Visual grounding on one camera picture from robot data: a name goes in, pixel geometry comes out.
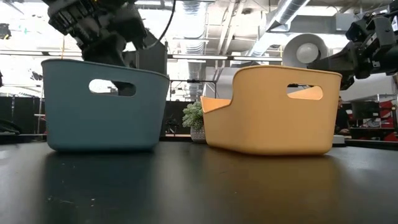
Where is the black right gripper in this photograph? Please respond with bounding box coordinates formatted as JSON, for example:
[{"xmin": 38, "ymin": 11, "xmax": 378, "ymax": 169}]
[{"xmin": 307, "ymin": 2, "xmax": 398, "ymax": 91}]

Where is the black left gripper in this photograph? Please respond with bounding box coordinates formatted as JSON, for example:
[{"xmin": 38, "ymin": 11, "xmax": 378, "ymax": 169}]
[{"xmin": 42, "ymin": 0, "xmax": 149, "ymax": 97}]

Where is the blue plastic bin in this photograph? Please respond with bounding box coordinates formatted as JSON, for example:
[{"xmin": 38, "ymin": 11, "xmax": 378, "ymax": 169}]
[{"xmin": 41, "ymin": 58, "xmax": 170, "ymax": 152}]

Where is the black monitor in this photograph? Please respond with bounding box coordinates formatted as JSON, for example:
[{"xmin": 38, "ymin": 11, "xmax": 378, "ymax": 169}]
[{"xmin": 351, "ymin": 101, "xmax": 381, "ymax": 121}]

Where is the person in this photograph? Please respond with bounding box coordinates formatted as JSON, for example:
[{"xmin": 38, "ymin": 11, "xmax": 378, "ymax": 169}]
[{"xmin": 335, "ymin": 95, "xmax": 351, "ymax": 136}]

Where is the white desk lamp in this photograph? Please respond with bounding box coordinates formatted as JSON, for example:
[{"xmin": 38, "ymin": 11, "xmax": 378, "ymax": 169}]
[{"xmin": 281, "ymin": 33, "xmax": 346, "ymax": 147}]

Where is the red black storage case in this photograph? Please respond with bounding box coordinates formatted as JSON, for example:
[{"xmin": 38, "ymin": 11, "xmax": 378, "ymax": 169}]
[{"xmin": 371, "ymin": 99, "xmax": 398, "ymax": 142}]

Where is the green succulent in pot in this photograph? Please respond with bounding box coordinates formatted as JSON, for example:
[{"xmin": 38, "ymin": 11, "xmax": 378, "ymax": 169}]
[{"xmin": 182, "ymin": 100, "xmax": 206, "ymax": 144}]

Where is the yellow plastic bin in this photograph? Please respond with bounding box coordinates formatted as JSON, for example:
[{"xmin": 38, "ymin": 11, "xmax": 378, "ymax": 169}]
[{"xmin": 200, "ymin": 64, "xmax": 343, "ymax": 156}]

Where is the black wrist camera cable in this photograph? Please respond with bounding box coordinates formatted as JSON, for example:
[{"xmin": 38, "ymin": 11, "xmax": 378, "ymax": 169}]
[{"xmin": 145, "ymin": 0, "xmax": 177, "ymax": 50}]

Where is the black table frame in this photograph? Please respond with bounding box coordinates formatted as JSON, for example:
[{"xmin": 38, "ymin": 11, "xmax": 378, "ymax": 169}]
[{"xmin": 0, "ymin": 133, "xmax": 398, "ymax": 151}]

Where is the silver ventilation duct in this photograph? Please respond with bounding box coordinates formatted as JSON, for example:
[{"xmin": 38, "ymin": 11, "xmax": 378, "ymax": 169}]
[{"xmin": 248, "ymin": 0, "xmax": 312, "ymax": 57}]

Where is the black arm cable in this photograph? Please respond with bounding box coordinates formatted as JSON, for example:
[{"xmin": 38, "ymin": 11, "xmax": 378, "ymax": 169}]
[{"xmin": 0, "ymin": 118, "xmax": 22, "ymax": 136}]

